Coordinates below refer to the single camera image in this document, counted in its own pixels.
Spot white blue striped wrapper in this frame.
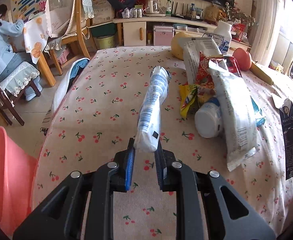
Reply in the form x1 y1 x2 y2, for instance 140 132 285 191
134 66 171 153

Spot red snack packet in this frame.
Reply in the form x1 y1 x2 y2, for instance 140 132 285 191
195 52 242 102

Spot pink plastic trash bin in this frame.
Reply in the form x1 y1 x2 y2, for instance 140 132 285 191
0 126 37 236

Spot dark printed leaflet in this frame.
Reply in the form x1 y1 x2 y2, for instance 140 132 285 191
279 99 293 180

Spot long white snack wrapper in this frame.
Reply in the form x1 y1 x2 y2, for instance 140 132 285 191
208 61 258 171

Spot cherry print tablecloth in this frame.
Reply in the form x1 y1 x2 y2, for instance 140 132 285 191
31 47 293 234

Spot yellow banana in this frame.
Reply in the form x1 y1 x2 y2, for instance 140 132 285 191
250 61 274 85

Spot yellow snack wrapper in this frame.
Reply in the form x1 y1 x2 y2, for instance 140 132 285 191
179 85 199 119

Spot red apple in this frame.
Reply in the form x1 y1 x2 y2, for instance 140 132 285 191
232 48 252 71

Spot white blue cloth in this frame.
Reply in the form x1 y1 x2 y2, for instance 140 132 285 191
51 57 90 115

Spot white milk bottle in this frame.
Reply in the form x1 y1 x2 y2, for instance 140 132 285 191
213 21 232 55

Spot yellow pear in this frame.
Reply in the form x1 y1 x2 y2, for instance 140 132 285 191
171 32 191 60

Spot pink storage box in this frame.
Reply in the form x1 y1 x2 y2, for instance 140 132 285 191
153 25 174 46

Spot green waste bin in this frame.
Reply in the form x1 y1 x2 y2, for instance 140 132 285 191
94 35 117 50

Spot dark wooden chair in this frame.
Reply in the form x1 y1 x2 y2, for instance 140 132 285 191
0 62 41 126

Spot light wooden chair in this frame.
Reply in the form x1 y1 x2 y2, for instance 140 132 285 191
44 0 94 75

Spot cream TV cabinet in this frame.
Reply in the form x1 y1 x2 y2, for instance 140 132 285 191
87 0 252 53

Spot electric kettle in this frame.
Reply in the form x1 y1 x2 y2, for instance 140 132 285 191
143 0 166 17

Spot orange print dining table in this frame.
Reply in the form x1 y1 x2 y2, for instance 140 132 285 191
23 13 56 87

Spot seated person in blue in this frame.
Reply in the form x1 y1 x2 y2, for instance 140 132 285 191
0 4 43 102

